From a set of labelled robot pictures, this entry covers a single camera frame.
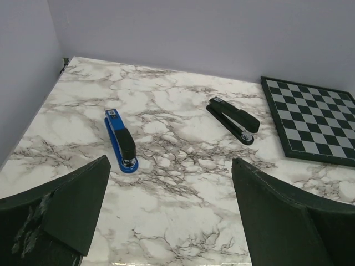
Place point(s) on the black and grey chessboard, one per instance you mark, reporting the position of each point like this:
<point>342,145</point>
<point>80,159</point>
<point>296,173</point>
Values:
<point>313,123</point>

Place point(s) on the blue and black stapler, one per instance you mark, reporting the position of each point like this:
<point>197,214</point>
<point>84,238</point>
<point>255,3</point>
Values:
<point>122,142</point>

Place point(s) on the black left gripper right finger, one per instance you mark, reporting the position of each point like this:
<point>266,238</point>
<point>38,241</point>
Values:
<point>285,225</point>

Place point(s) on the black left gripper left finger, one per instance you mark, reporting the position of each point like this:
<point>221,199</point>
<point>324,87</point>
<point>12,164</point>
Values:
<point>54,223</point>

